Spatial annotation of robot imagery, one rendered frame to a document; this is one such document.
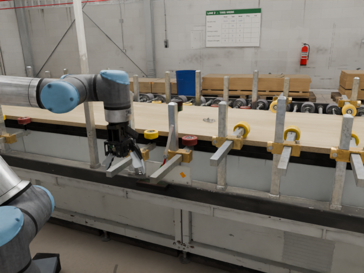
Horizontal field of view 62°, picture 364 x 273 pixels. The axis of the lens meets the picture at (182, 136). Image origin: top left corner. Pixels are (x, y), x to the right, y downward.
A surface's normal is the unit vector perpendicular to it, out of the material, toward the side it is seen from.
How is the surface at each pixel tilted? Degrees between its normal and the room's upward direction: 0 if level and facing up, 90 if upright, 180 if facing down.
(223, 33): 90
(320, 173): 90
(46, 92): 91
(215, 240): 90
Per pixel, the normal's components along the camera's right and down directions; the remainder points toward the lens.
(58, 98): 0.07, 0.31
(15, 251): 0.88, 0.12
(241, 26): -0.30, 0.29
